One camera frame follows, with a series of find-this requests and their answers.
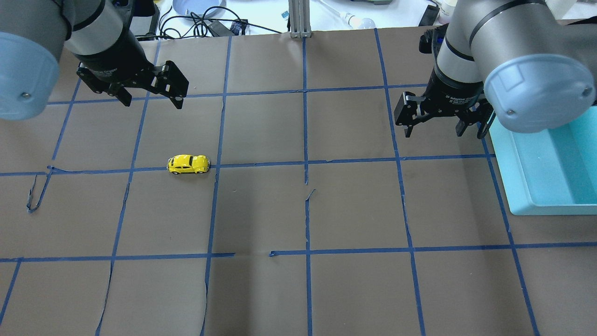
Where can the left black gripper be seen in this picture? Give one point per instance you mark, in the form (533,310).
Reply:
(116,59)

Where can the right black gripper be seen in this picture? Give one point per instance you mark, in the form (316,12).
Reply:
(451,92)

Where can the yellow beetle toy car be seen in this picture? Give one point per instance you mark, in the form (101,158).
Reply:
(188,164)

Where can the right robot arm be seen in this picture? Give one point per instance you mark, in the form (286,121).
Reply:
(505,60)

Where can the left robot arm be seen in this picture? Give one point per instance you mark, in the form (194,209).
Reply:
(33,34)

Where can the light blue plate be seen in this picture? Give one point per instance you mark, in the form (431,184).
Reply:
(207,8)

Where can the black power adapter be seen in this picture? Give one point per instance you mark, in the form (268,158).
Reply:
(236,28)

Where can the turquoise plastic bin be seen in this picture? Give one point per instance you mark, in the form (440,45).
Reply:
(552,172)

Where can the brown paper table cover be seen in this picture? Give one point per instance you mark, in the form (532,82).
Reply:
(317,216)

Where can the aluminium frame post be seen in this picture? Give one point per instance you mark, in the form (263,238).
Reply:
(299,18)

